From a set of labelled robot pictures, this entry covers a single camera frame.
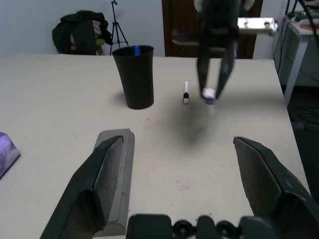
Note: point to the white slab tan underside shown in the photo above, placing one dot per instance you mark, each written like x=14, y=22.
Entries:
x=256, y=22

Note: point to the blue marker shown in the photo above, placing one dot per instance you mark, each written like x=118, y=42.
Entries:
x=137, y=50

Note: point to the wooden stool yellow-green seat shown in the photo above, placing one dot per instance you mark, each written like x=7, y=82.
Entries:
x=99, y=42

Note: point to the white grey desk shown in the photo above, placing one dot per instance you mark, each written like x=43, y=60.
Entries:
x=296, y=62

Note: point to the white pen blue cap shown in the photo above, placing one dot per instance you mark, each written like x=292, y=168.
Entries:
x=208, y=93

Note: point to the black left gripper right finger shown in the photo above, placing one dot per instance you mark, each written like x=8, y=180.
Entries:
x=281, y=199

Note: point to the brown wooden door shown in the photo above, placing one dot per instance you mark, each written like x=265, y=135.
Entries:
x=179, y=20

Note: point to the black tripod stand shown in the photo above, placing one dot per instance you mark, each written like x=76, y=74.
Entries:
x=115, y=25

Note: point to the purple tissue pack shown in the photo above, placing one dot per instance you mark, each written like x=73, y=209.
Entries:
x=6, y=154

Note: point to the black cup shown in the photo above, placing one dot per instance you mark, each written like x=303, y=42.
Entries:
x=137, y=79

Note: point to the black jacket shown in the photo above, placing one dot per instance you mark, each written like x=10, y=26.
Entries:
x=82, y=32

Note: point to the grey glasses case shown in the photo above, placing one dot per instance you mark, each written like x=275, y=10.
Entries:
x=124, y=174

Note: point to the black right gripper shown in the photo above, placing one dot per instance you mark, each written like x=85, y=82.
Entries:
x=219, y=22

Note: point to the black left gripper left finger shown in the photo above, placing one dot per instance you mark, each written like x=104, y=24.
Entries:
x=82, y=194

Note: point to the white pen black tip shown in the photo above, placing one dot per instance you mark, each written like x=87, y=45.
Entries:
x=186, y=87

